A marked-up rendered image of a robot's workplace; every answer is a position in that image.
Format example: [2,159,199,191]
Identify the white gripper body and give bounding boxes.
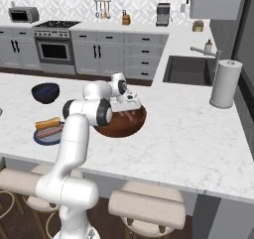
[110,95,143,114]

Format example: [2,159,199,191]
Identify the brown wooden bowl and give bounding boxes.
[91,103,148,139]

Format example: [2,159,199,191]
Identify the golden brown bun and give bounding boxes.
[35,116,63,132]

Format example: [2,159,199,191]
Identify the dark blue bowl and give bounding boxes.
[31,82,62,105]

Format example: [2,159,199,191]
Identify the reddish sausage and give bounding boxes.
[36,126,64,140]

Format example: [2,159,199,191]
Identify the blue plate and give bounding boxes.
[33,121,65,147]

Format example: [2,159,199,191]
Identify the grey base cupboards with drawers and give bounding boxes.
[69,30,170,82]

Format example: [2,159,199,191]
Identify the dark grey sink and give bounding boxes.
[162,55,216,87]

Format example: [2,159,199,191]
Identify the wooden knife block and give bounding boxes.
[121,9,132,27]

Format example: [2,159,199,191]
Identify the steel oven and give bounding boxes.
[32,28,77,76]

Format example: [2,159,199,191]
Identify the hanging wooden tool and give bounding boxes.
[103,1,110,20]

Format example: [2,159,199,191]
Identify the grey coffee machine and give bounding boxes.
[155,2,172,28]

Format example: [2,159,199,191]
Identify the white soap bottle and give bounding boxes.
[203,39,214,55]

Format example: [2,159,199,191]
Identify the grey metal tap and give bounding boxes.
[190,46,223,82]

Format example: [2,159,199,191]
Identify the white paper towel roll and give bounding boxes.
[208,59,244,110]

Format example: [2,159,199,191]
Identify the beige stool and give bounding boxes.
[107,179,188,239]
[0,163,85,239]

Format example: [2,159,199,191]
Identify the black gas hob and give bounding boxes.
[33,20,81,30]

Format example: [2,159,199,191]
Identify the small potted plant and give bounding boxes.
[191,19,205,33]

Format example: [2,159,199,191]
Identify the grey toaster oven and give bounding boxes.
[7,6,41,25]

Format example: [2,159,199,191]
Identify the grey wall cupboard black handle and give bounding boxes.
[174,0,249,22]

